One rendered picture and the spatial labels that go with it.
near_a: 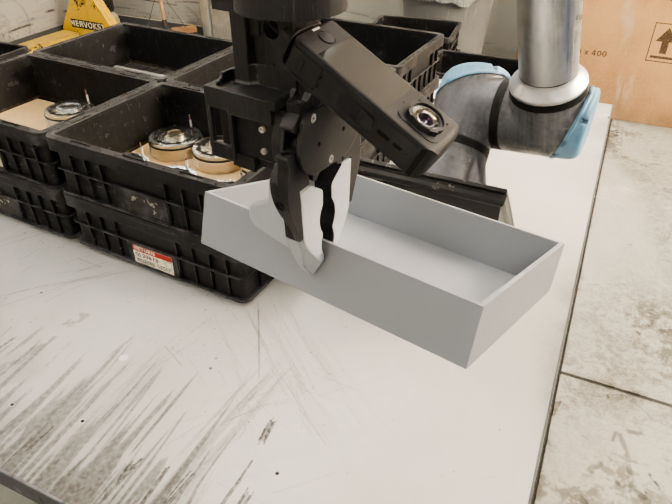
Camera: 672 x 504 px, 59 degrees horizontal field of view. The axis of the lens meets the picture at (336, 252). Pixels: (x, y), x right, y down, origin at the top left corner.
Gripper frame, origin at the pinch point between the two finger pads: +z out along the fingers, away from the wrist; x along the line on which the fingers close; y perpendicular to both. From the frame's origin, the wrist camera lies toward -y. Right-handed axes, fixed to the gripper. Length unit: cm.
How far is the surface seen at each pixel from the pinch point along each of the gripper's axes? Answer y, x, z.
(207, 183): 35.6, -21.8, 14.1
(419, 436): -3.9, -15.9, 37.2
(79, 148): 62, -19, 14
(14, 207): 87, -18, 33
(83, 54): 113, -58, 18
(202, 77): 73, -59, 16
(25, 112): 106, -36, 24
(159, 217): 47, -21, 24
